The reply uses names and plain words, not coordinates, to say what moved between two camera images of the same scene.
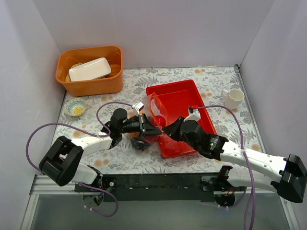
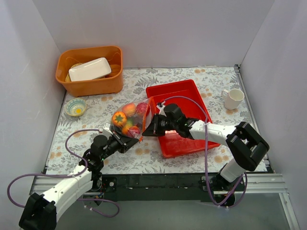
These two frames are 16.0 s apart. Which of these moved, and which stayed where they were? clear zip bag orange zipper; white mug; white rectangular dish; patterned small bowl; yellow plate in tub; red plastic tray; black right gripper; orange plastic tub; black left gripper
Moved: black right gripper; black left gripper; clear zip bag orange zipper
Stayed: orange plastic tub; red plastic tray; yellow plate in tub; white rectangular dish; white mug; patterned small bowl
